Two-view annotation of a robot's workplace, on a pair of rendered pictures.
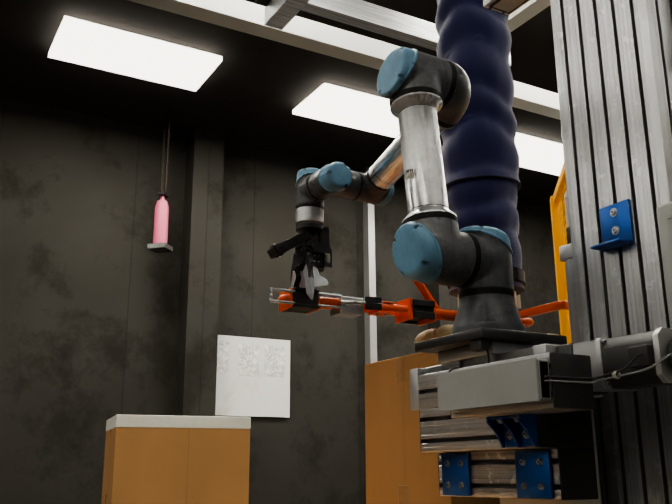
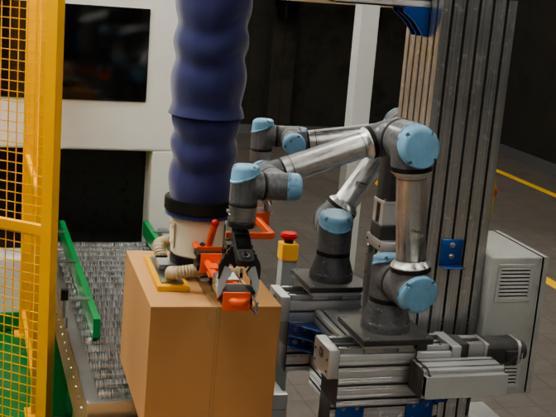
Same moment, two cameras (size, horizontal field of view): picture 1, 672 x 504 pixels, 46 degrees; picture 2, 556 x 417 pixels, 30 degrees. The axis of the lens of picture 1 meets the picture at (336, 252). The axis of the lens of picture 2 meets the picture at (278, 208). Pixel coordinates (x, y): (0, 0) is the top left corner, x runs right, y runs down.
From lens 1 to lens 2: 3.26 m
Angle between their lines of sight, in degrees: 82
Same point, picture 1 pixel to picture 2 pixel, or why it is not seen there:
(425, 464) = (242, 393)
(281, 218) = not seen: outside the picture
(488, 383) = (472, 385)
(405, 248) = (419, 294)
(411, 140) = (423, 208)
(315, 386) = not seen: outside the picture
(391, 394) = (197, 337)
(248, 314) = not seen: outside the picture
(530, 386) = (501, 388)
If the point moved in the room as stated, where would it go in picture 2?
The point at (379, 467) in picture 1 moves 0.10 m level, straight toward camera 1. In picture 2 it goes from (170, 397) to (202, 404)
